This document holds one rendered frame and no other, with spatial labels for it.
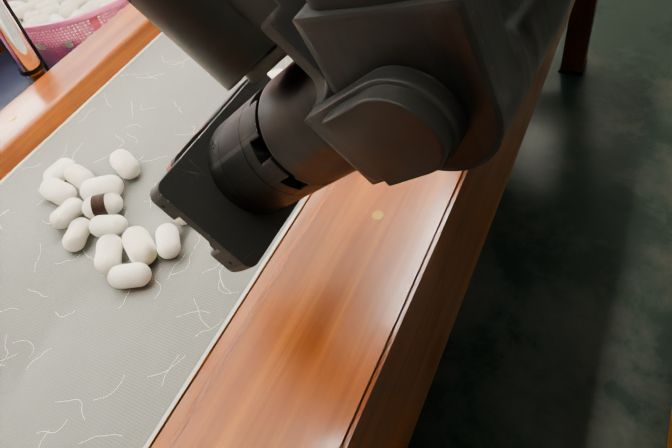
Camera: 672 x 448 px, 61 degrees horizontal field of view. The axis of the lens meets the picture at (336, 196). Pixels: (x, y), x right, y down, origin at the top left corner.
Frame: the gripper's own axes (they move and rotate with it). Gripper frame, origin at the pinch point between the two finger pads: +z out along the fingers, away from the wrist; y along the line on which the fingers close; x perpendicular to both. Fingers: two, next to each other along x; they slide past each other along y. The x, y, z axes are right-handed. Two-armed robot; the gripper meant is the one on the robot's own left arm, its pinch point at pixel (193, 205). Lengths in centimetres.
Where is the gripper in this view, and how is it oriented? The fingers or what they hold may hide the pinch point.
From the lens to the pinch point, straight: 39.8
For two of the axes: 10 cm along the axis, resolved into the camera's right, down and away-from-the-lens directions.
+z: -5.7, 2.7, 7.8
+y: -4.3, 7.0, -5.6
